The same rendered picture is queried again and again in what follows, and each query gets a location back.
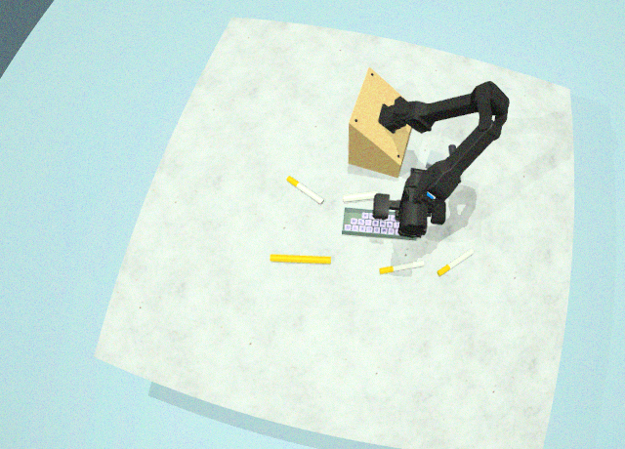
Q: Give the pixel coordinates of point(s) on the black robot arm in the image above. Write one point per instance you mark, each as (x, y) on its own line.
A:
(443, 177)

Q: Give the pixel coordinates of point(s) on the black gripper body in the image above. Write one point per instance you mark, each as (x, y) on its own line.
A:
(382, 204)

